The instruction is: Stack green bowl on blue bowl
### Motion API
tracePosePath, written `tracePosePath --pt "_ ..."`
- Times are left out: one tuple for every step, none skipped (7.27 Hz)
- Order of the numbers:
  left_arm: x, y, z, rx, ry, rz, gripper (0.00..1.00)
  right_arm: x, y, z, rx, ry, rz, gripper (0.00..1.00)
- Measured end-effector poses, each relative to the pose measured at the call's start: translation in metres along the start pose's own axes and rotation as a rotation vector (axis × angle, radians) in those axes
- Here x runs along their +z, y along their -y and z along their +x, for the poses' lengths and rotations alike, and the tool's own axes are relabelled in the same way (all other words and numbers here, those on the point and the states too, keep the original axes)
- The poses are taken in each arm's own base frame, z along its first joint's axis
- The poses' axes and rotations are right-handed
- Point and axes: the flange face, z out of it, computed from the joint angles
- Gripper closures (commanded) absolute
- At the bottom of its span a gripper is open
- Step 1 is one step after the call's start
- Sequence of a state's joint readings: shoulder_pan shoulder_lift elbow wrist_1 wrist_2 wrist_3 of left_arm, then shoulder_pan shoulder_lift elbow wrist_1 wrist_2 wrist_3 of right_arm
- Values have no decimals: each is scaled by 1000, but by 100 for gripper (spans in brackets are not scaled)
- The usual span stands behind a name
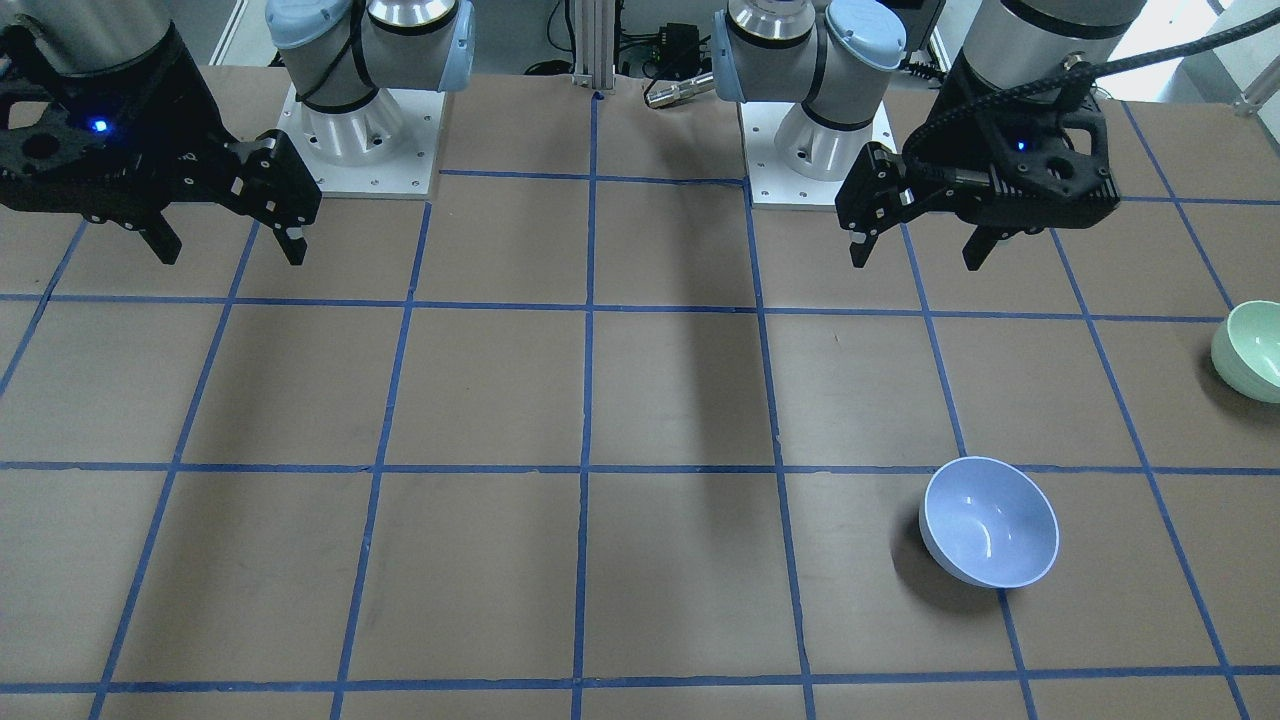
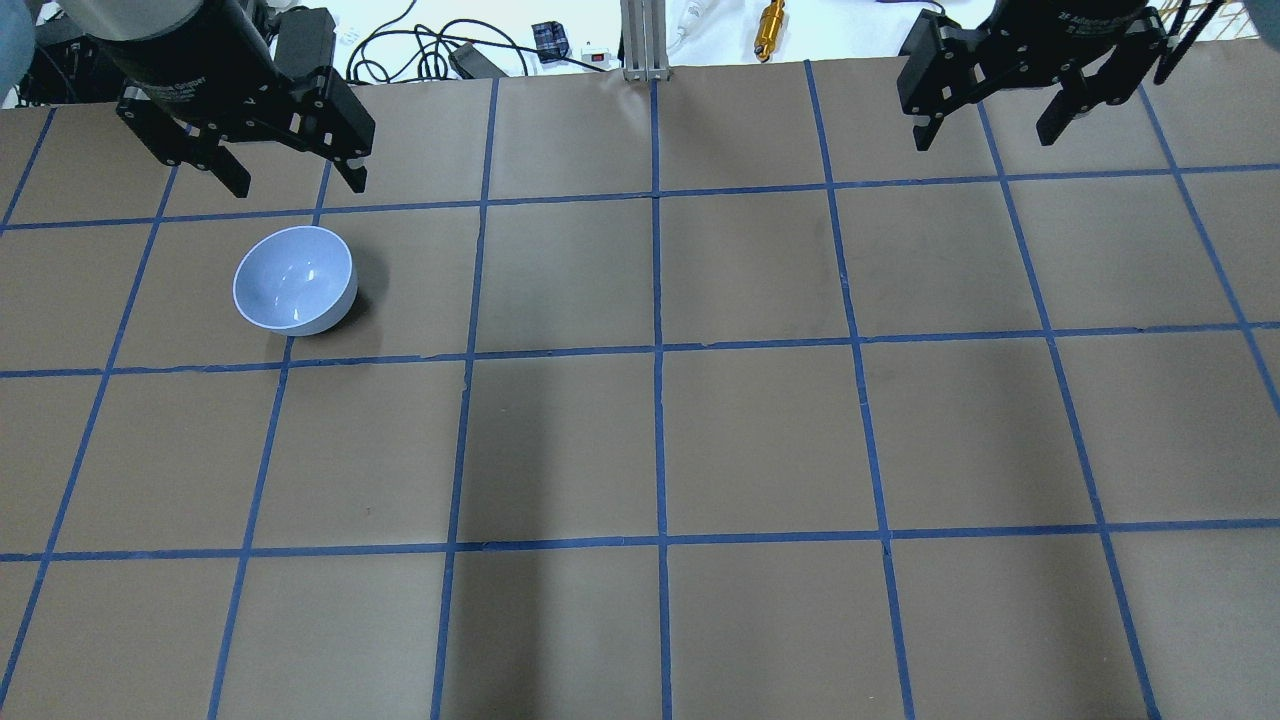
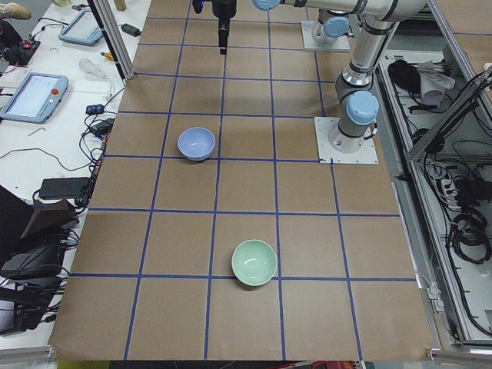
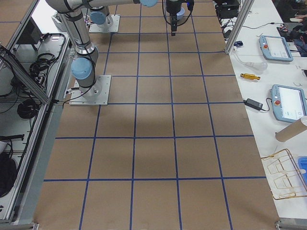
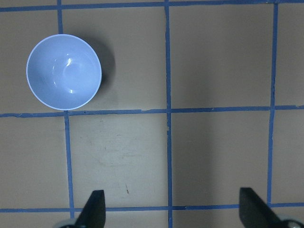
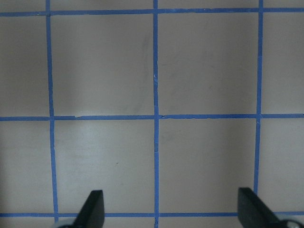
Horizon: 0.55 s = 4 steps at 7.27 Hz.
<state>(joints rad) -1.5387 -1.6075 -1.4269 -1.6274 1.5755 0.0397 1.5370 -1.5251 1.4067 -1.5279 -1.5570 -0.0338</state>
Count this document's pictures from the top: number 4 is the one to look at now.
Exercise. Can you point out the blue bowl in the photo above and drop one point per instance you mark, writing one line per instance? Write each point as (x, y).
(180, 14)

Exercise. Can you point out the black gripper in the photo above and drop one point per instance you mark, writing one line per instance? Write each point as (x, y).
(172, 7)

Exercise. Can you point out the far teach pendant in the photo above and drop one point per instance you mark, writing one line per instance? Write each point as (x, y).
(275, 48)

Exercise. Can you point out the black power adapter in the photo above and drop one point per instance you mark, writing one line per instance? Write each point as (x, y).
(253, 104)

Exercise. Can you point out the near teach pendant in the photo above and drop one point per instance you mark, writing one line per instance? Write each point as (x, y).
(288, 103)

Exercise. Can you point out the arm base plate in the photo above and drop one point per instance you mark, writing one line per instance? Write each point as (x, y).
(97, 95)
(94, 28)

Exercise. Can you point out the blue plastic bin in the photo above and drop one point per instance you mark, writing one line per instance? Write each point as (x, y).
(301, 162)

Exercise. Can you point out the teach pendant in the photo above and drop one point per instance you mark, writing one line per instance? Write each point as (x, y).
(288, 103)
(275, 48)

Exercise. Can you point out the gold wire rack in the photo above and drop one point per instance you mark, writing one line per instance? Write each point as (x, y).
(285, 177)

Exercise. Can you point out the clear light bulb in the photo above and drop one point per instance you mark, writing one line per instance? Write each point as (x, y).
(259, 66)

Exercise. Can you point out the cardboard tube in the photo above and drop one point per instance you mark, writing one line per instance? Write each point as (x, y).
(292, 130)

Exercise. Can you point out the small blue black box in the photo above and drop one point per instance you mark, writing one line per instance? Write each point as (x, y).
(238, 43)

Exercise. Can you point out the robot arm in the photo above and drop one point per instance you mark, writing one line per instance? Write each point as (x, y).
(101, 16)
(91, 87)

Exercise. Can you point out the aluminium frame post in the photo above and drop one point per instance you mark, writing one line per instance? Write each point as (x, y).
(238, 25)

